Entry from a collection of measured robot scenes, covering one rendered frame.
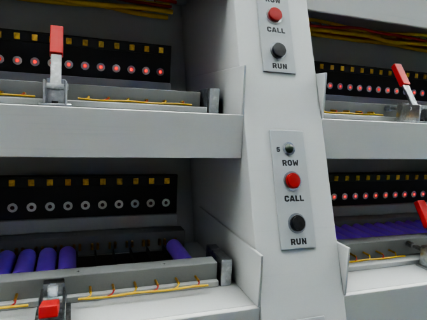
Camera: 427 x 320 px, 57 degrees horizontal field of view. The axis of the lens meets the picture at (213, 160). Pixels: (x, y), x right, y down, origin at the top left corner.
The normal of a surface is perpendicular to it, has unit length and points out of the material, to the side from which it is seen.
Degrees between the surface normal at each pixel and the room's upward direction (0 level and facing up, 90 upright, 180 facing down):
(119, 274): 109
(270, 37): 90
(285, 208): 90
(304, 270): 90
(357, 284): 19
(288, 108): 90
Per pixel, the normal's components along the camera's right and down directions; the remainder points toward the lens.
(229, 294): 0.05, -0.99
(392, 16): 0.34, 0.13
